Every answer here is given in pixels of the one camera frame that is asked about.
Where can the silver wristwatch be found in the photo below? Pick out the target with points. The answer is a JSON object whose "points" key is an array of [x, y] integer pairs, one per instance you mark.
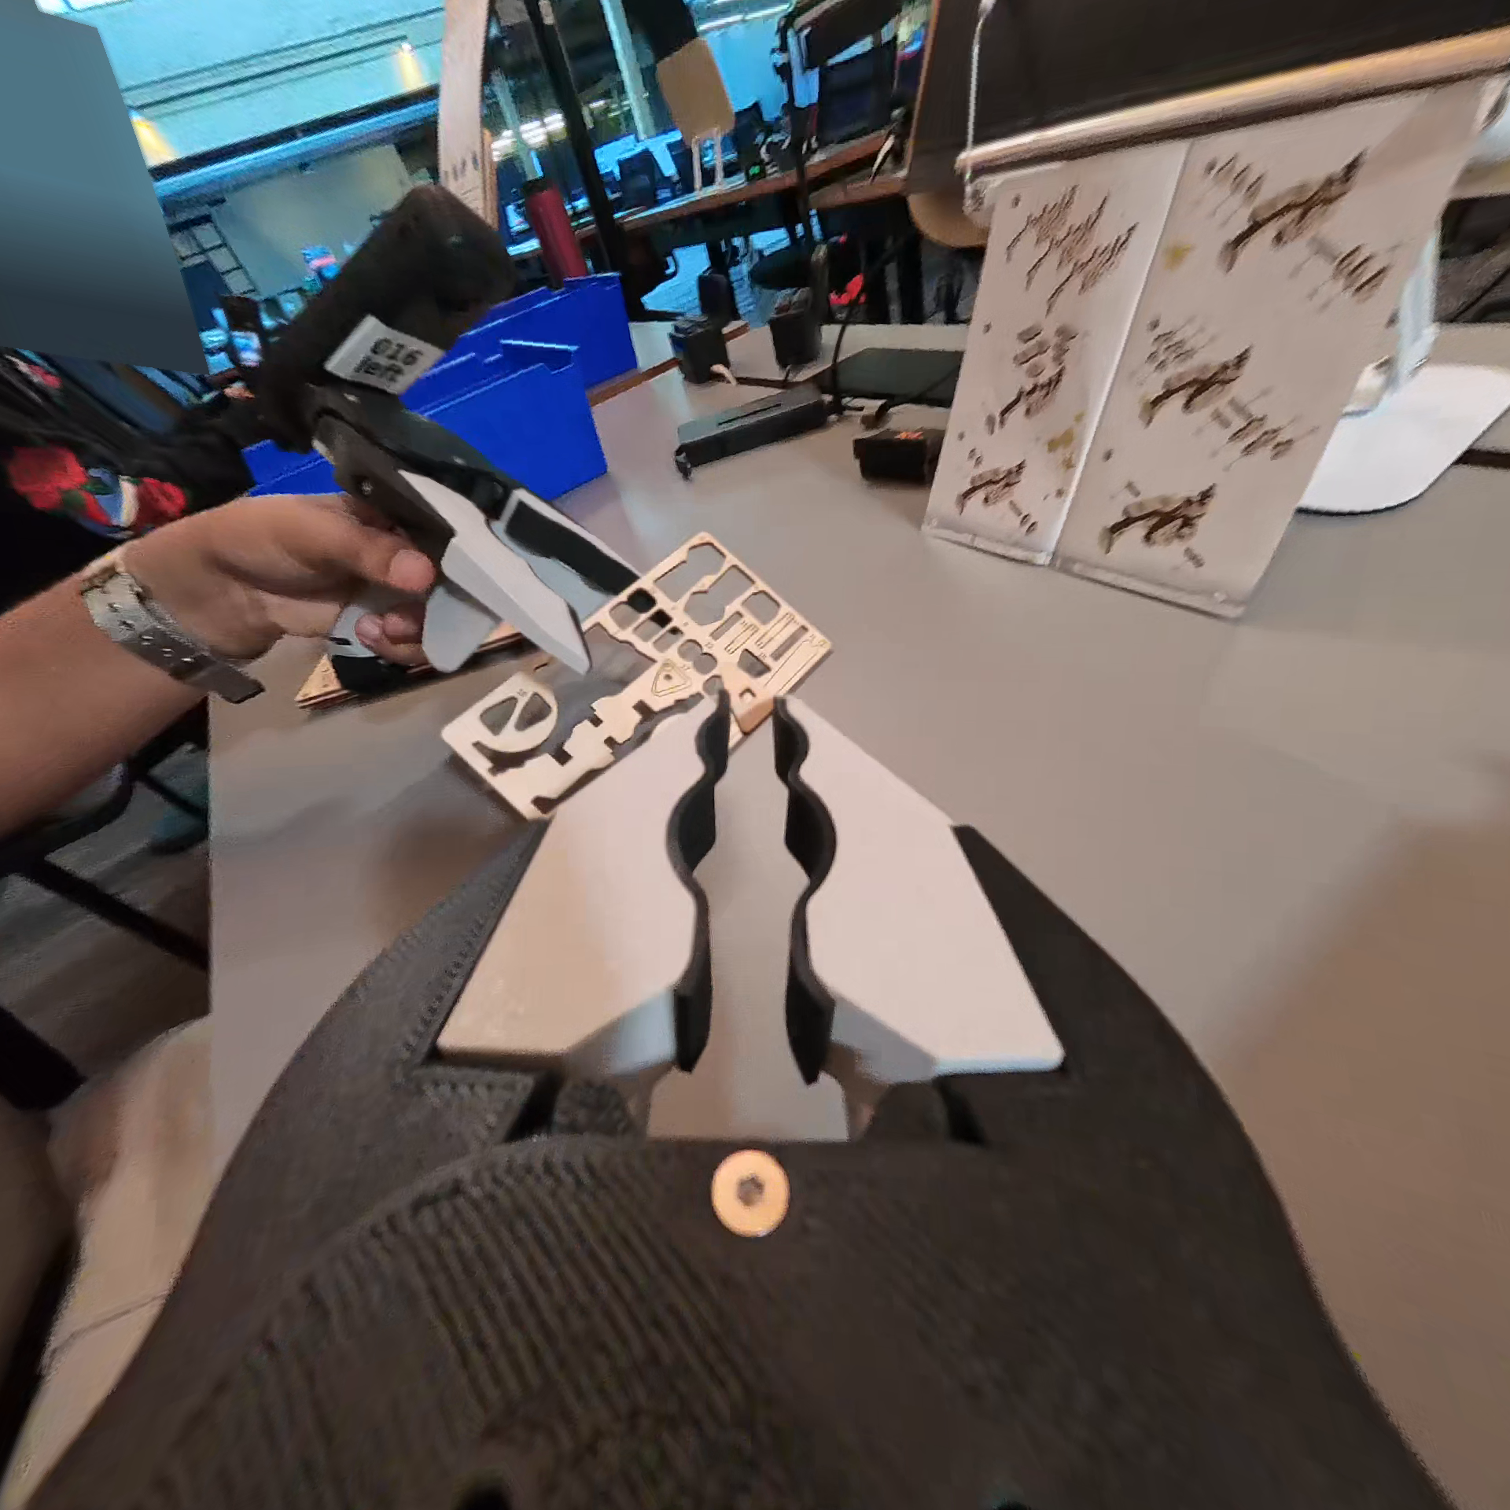
{"points": [[131, 615]]}

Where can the laser-cut wooden model sheet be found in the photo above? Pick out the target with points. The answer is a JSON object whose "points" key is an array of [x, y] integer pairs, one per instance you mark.
{"points": [[530, 787]]}

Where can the black chair frame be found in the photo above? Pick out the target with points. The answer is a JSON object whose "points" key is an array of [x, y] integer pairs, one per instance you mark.
{"points": [[117, 917]]}

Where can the black power adapter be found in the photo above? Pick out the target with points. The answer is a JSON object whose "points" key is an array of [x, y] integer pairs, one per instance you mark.
{"points": [[701, 351], [794, 336]]}

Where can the long black box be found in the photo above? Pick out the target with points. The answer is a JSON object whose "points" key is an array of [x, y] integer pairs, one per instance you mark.
{"points": [[755, 423]]}

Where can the person's left hand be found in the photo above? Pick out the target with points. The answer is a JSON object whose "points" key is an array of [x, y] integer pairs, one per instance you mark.
{"points": [[271, 566]]}

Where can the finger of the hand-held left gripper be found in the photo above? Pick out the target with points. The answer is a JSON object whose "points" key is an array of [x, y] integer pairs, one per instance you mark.
{"points": [[561, 543], [494, 566]]}

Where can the metal rod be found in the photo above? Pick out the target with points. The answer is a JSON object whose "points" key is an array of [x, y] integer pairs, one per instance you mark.
{"points": [[1179, 108]]}

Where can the stacked wooden model sheets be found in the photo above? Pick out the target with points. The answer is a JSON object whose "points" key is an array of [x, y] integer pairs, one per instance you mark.
{"points": [[323, 687]]}

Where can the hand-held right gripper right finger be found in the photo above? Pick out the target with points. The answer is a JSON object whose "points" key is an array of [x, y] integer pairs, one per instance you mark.
{"points": [[920, 931]]}

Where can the blue plastic bin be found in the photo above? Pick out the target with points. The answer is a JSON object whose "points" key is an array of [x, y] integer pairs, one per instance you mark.
{"points": [[519, 412], [595, 318]]}

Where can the grey desk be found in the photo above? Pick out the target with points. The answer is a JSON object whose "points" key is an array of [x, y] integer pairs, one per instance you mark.
{"points": [[1179, 766]]}

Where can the standing illustrated instruction sheet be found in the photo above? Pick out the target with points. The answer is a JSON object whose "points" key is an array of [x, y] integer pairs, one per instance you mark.
{"points": [[1132, 388]]}

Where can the small black box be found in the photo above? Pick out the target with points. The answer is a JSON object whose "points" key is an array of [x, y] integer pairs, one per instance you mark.
{"points": [[897, 455]]}

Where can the person's left forearm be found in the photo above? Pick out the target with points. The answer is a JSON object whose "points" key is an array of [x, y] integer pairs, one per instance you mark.
{"points": [[59, 708]]}

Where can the white stand base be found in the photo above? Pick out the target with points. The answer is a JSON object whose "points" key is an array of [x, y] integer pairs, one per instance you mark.
{"points": [[1404, 448]]}

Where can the tall wooden board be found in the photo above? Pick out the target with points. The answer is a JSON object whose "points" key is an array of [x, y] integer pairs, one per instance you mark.
{"points": [[465, 106]]}

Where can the red bottle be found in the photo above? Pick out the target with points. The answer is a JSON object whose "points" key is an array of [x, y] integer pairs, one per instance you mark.
{"points": [[553, 236]]}

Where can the black tablet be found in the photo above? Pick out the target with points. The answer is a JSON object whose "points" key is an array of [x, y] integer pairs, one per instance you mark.
{"points": [[897, 374]]}

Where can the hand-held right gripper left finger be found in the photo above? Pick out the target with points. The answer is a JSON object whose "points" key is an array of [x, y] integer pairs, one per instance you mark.
{"points": [[577, 931]]}

